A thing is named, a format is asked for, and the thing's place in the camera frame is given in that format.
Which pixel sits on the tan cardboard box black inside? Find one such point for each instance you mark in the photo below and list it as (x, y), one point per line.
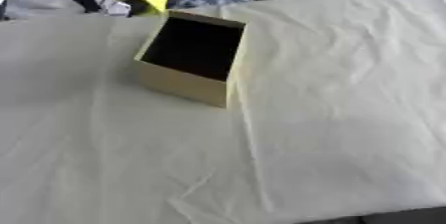
(191, 48)

